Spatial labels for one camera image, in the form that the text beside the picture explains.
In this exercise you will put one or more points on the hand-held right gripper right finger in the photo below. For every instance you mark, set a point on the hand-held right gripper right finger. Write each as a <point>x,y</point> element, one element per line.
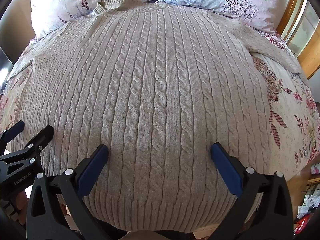
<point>225,170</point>

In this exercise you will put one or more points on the floral bed quilt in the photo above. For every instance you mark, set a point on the floral bed quilt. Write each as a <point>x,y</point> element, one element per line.
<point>287,110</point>

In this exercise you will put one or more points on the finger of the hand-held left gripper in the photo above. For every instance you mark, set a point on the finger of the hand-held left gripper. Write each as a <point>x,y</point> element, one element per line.
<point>43,134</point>
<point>15,128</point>

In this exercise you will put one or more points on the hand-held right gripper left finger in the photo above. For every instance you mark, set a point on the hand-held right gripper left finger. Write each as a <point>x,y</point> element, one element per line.
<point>92,170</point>

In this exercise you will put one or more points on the red packet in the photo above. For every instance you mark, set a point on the red packet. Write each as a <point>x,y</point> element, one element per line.
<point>305,222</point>

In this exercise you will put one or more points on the pale pink floral pillow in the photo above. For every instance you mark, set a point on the pale pink floral pillow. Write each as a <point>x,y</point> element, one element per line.
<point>75,0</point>

